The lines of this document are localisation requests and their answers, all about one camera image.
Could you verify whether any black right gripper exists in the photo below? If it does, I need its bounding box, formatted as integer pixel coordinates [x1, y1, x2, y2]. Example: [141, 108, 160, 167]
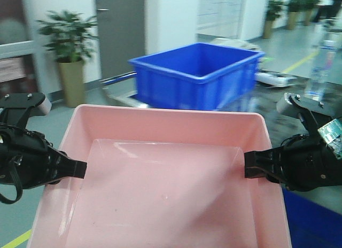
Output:
[244, 132, 341, 191]

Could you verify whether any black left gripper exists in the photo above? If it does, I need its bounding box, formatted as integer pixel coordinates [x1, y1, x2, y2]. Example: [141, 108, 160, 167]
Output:
[1, 123, 87, 189]

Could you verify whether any pink plastic bin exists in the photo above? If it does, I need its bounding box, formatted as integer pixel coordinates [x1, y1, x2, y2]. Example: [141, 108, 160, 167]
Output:
[28, 105, 291, 247]

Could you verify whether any green circuit board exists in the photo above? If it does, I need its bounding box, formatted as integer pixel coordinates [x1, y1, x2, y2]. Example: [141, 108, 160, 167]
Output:
[317, 119, 341, 160]

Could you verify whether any clear water bottle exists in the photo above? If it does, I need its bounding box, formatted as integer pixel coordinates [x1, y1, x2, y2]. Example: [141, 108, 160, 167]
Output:
[305, 40, 336, 102]

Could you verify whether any large blue plastic crate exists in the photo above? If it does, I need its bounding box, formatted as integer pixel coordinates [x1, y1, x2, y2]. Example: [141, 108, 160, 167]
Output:
[129, 43, 264, 111]

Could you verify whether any potted plant tan pot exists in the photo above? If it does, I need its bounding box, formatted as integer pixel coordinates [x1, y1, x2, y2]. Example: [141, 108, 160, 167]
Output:
[37, 10, 97, 107]

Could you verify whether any black cable loop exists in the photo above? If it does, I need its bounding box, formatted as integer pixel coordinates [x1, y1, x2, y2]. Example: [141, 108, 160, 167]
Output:
[0, 154, 24, 205]

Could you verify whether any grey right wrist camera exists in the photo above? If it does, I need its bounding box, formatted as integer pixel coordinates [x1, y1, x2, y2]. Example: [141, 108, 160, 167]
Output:
[1, 92, 52, 116]

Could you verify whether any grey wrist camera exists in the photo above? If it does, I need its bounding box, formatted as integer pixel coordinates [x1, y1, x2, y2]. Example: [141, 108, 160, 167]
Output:
[276, 92, 336, 125]
[1, 92, 52, 116]

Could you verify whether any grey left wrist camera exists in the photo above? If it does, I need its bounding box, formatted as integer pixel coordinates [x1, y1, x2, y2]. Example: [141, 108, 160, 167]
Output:
[276, 92, 336, 125]

